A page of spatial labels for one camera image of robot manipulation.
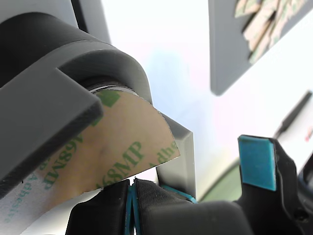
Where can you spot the pale green round object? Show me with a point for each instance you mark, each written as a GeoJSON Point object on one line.
{"type": "Point", "coordinates": [220, 191]}

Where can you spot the thin black rod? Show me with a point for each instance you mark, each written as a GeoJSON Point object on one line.
{"type": "Point", "coordinates": [293, 112]}

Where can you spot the pile of peeled film pieces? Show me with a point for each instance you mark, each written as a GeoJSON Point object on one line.
{"type": "Point", "coordinates": [264, 29]}

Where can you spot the grey printed fixture with legs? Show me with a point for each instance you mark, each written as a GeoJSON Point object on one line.
{"type": "Point", "coordinates": [36, 117]}

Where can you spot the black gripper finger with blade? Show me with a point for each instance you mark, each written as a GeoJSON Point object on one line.
{"type": "Point", "coordinates": [97, 215]}

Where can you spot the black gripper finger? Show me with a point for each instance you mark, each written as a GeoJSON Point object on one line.
{"type": "Point", "coordinates": [185, 218]}

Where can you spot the wide black blue-padded gripper finger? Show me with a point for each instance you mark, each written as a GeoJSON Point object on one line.
{"type": "Point", "coordinates": [185, 196]}

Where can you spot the dark grey tray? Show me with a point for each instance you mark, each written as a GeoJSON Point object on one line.
{"type": "Point", "coordinates": [225, 49]}

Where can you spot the black wide-finger gripper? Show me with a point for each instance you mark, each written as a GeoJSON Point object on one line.
{"type": "Point", "coordinates": [276, 218]}

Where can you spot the tan adhesive liner film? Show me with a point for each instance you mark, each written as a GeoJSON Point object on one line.
{"type": "Point", "coordinates": [117, 137]}

